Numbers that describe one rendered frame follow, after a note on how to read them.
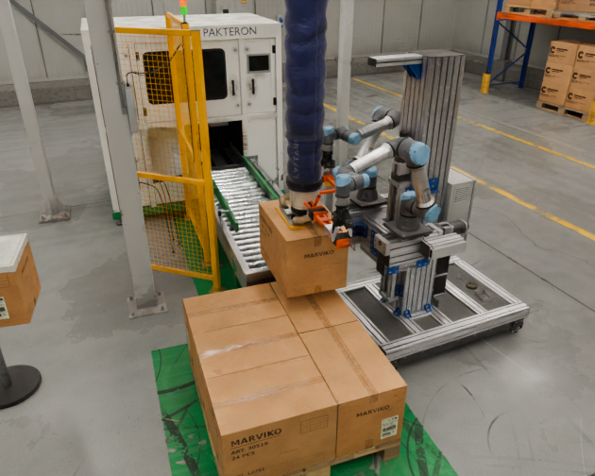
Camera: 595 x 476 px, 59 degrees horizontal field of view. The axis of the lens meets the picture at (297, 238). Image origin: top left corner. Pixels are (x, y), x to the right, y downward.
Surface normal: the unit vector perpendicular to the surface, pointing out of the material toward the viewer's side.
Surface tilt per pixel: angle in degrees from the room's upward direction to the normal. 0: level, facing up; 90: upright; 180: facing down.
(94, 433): 0
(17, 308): 90
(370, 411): 90
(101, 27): 90
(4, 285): 90
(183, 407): 0
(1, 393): 0
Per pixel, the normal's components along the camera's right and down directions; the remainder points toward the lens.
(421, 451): 0.00, -0.88
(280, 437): 0.33, 0.44
